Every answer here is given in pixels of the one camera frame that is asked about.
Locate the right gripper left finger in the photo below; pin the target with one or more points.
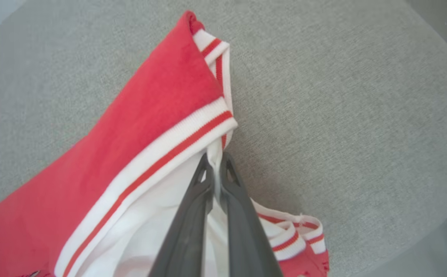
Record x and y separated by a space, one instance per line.
184 238

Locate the red basketball jersey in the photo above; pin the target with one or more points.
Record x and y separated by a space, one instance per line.
131 134

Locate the grey fabric sofa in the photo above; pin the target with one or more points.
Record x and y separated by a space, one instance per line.
342 115

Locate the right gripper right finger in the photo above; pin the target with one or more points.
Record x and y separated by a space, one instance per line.
246 238

